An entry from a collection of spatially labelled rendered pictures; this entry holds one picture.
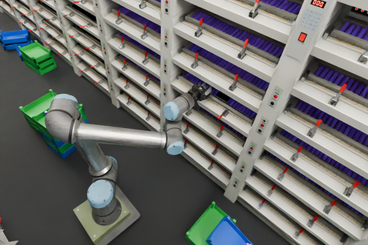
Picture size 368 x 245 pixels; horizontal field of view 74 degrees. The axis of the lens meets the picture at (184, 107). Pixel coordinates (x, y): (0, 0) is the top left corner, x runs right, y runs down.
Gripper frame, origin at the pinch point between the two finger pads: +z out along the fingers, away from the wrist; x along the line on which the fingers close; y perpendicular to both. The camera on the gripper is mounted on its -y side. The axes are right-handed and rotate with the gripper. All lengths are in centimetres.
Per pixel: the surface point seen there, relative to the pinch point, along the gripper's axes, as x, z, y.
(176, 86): 20.2, -7.3, -6.3
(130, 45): 75, -1, -3
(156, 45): 40.4, -7.8, 14.1
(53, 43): 218, 1, -64
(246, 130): -33.4, -6.9, -6.1
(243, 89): -22.8, -4.9, 16.0
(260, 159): -46, -2, -25
